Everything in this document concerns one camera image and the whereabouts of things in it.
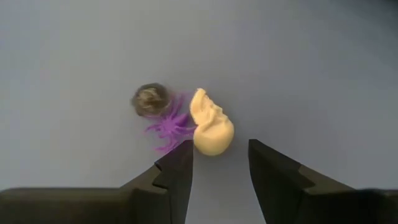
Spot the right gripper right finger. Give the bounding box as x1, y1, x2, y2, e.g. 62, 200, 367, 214
248, 139, 398, 224

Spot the purple plastic spider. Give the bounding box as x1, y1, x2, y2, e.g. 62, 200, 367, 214
144, 91, 198, 154

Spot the cream plastic skull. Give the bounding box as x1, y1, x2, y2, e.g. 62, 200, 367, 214
188, 88, 236, 157

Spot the translucent smoky plastic skull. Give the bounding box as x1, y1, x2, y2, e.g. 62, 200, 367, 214
130, 82, 172, 119

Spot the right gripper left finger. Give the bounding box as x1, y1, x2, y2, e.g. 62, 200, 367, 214
0, 139, 194, 224

